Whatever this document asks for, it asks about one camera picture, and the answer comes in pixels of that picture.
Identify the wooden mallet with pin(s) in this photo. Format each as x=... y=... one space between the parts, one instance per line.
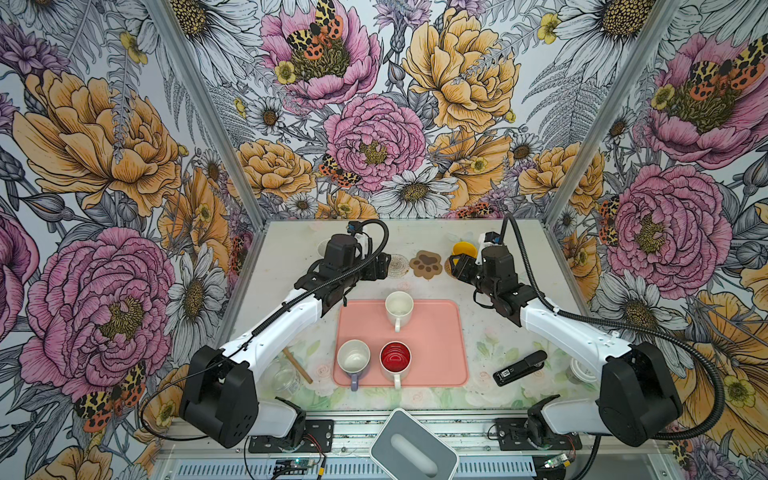
x=294 y=362

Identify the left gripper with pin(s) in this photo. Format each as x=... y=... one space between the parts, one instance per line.
x=380 y=264

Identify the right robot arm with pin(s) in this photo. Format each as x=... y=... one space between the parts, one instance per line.
x=637 y=398

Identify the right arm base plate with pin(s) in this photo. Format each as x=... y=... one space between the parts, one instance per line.
x=512 y=434

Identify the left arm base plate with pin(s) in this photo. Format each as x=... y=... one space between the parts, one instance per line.
x=317 y=436

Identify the clear glass jar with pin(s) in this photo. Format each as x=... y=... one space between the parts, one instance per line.
x=286 y=380

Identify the black stapler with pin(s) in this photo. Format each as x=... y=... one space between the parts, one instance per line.
x=520 y=369

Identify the grey tissue box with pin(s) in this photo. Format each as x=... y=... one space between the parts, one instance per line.
x=405 y=449

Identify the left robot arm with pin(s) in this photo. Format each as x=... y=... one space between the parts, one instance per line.
x=220 y=396

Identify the paw shaped cork coaster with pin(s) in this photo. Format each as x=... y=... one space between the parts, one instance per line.
x=426 y=264

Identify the white mug purple handle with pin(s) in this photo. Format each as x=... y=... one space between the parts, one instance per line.
x=354 y=357

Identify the red inside white mug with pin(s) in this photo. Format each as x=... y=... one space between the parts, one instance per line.
x=395 y=361

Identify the yellow mug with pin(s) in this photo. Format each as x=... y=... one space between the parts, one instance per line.
x=465 y=248

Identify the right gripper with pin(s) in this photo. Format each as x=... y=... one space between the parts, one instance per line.
x=463 y=267

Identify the pink tray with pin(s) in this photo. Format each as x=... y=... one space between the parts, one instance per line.
x=434 y=336

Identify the white patterned round coaster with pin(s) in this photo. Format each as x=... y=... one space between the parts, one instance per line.
x=398 y=266

